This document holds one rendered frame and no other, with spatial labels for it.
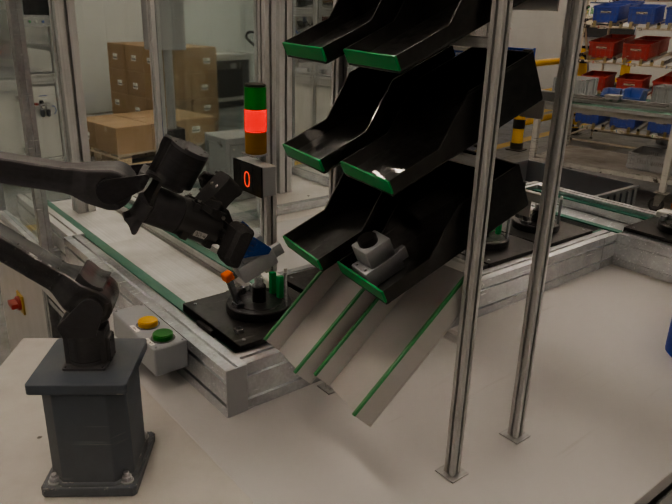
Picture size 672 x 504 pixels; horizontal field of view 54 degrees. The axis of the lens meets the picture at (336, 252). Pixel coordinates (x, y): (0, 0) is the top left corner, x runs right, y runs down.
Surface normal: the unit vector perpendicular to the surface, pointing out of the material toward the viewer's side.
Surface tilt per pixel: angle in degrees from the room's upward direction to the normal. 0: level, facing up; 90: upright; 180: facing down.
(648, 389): 0
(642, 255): 90
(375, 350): 45
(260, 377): 90
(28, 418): 0
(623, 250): 90
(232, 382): 90
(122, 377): 0
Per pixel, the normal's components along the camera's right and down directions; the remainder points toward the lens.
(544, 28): -0.67, 0.25
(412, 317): -0.60, -0.56
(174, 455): 0.03, -0.94
